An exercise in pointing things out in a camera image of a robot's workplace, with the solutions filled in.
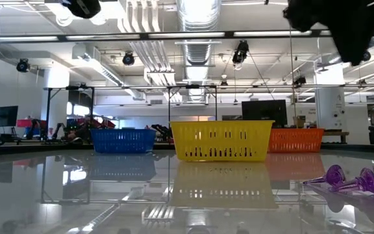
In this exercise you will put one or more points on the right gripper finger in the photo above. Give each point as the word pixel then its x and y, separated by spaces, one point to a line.
pixel 344 48
pixel 362 48

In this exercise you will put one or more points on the purple translucent witch hat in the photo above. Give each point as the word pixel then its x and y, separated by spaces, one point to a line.
pixel 334 175
pixel 369 182

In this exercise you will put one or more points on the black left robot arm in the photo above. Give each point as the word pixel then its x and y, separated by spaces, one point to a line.
pixel 83 7

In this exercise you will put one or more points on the white round pillar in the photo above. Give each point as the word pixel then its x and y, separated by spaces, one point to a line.
pixel 331 104

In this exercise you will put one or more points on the wooden bench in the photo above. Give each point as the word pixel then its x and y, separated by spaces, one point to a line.
pixel 336 133

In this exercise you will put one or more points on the orange plastic basket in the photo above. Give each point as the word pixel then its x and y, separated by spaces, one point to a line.
pixel 295 131

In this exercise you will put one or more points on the large black monitor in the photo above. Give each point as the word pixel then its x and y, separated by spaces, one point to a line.
pixel 264 113

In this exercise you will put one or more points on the yellow plastic basket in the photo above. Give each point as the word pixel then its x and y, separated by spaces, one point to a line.
pixel 222 125

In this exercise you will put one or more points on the white ceiling pipe bundle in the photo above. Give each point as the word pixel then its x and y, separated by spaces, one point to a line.
pixel 154 55

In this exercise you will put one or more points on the blue plastic basket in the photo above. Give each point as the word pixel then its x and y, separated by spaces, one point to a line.
pixel 122 131

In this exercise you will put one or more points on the red equipment case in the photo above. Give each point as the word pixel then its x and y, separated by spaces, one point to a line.
pixel 24 123

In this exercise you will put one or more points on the small black monitor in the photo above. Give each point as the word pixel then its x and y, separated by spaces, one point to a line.
pixel 3 115

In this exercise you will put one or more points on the black neighbour rig frame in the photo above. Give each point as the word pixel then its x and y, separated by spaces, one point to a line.
pixel 192 86
pixel 92 107

